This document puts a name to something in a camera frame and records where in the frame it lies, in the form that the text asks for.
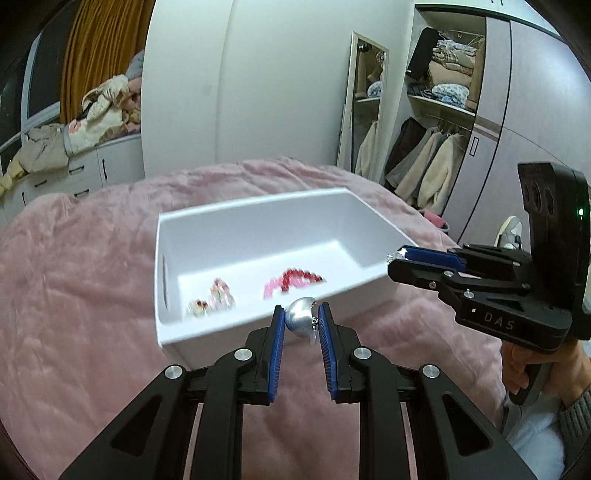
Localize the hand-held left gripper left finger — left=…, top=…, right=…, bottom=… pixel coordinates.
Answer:
left=58, top=305, right=286, bottom=480

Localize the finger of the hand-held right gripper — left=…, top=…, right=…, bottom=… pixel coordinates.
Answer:
left=387, top=259, right=533, bottom=308
left=404, top=246, right=536, bottom=278

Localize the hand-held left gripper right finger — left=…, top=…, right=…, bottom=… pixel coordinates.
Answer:
left=318, top=302, right=539, bottom=480

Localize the white bead bracelet silver pendant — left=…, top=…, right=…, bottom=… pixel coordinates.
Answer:
left=283, top=296, right=321, bottom=348

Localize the pink bead bracelet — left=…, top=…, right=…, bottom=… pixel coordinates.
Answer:
left=262, top=276, right=296, bottom=300

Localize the red bead bracelet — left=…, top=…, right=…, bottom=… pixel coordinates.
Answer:
left=279, top=268, right=328, bottom=291

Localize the multicolour bead bracelet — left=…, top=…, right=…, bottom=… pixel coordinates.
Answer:
left=185, top=277, right=237, bottom=319

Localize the white plastic storage box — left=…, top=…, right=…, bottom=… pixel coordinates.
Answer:
left=154, top=187, right=421, bottom=367

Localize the person's right forearm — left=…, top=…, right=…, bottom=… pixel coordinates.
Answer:
left=555, top=391, right=591, bottom=459

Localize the person's right hand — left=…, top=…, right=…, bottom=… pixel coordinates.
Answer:
left=501, top=338, right=591, bottom=408

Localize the pink object on floor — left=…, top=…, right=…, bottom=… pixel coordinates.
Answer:
left=422, top=210, right=451, bottom=232

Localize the person's sneaker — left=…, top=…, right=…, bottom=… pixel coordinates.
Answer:
left=495, top=216, right=525, bottom=250

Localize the cream hanging coat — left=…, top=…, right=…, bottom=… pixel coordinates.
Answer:
left=418, top=134, right=468, bottom=211

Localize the grey hanging coat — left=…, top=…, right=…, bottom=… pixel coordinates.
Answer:
left=394, top=127, right=445, bottom=195

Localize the dark hanging coat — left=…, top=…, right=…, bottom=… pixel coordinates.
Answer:
left=385, top=117, right=428, bottom=185

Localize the standing mirror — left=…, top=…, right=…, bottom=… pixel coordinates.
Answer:
left=337, top=31, right=389, bottom=178

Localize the person's leg in jeans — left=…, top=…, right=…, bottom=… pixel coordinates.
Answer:
left=502, top=401, right=570, bottom=480

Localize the open wardrobe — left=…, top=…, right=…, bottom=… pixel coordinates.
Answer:
left=385, top=0, right=591, bottom=245

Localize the stack of folded clothes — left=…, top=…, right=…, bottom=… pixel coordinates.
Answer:
left=406, top=28, right=486, bottom=110

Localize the pink fleece blanket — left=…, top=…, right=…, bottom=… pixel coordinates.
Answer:
left=0, top=157, right=513, bottom=480

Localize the white drawer cabinet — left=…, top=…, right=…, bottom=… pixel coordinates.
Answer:
left=0, top=134, right=146, bottom=217

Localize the pile of cream clothes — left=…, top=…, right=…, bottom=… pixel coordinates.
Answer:
left=62, top=51, right=146, bottom=158

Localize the beige garment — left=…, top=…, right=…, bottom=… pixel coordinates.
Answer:
left=0, top=124, right=70, bottom=195

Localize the mustard curtain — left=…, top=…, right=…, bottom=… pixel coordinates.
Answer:
left=60, top=0, right=158, bottom=125

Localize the window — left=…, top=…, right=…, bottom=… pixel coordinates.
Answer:
left=0, top=28, right=70, bottom=153

